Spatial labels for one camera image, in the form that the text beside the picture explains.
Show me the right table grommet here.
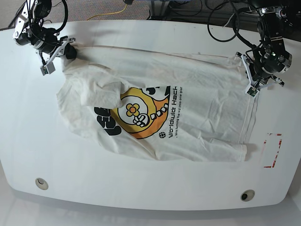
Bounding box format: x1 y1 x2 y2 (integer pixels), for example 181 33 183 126
240 190 255 202

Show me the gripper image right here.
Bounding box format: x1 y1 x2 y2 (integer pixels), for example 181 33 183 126
236 36 292 97

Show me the left table grommet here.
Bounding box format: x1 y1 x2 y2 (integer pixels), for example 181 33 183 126
35 178 48 190

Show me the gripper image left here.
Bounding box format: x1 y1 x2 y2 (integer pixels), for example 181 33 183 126
12 9 77 75

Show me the yellow cable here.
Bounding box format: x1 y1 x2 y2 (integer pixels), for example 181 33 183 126
86 4 129 21

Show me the red tape rectangle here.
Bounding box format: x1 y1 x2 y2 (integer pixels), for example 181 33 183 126
261 133 283 169

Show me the table grommet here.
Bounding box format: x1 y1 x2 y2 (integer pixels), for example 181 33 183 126
35 178 48 190
240 190 255 202

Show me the white t-shirt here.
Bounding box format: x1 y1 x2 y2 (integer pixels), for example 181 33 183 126
57 47 257 162

